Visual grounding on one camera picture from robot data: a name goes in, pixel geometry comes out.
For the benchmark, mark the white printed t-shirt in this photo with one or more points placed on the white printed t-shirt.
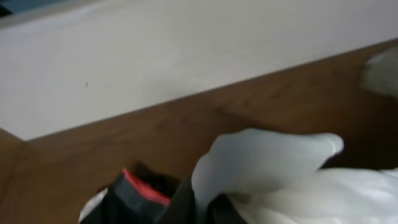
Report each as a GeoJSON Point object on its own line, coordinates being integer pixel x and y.
{"type": "Point", "coordinates": [272, 177]}

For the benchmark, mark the black shorts red waistband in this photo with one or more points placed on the black shorts red waistband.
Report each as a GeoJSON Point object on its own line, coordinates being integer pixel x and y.
{"type": "Point", "coordinates": [138, 195]}

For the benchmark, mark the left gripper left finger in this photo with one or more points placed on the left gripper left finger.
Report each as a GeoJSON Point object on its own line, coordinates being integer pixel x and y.
{"type": "Point", "coordinates": [181, 209]}

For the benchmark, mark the grey khaki garment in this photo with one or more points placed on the grey khaki garment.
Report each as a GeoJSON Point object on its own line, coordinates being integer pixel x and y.
{"type": "Point", "coordinates": [380, 73]}

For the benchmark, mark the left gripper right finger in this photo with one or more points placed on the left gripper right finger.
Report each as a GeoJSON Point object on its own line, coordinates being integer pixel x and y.
{"type": "Point", "coordinates": [222, 211]}

